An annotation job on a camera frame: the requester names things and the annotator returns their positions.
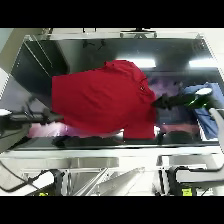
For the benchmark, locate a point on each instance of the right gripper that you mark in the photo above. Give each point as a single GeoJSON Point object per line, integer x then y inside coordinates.
{"type": "Point", "coordinates": [166, 101]}

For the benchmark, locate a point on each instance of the silver frame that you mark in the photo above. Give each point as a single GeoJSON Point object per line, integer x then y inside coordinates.
{"type": "Point", "coordinates": [83, 163]}

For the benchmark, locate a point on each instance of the blue garment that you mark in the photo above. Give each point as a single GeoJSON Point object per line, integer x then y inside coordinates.
{"type": "Point", "coordinates": [206, 123]}

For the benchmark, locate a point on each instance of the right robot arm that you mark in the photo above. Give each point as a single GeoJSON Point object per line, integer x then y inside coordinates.
{"type": "Point", "coordinates": [196, 100]}

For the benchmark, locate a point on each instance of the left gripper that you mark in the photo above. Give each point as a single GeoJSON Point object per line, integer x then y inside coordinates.
{"type": "Point", "coordinates": [52, 118]}

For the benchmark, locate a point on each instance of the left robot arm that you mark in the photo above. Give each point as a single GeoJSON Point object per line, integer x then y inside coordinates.
{"type": "Point", "coordinates": [16, 117]}

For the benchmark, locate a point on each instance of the red T-shirt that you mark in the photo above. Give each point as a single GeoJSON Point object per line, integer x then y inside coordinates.
{"type": "Point", "coordinates": [100, 100]}

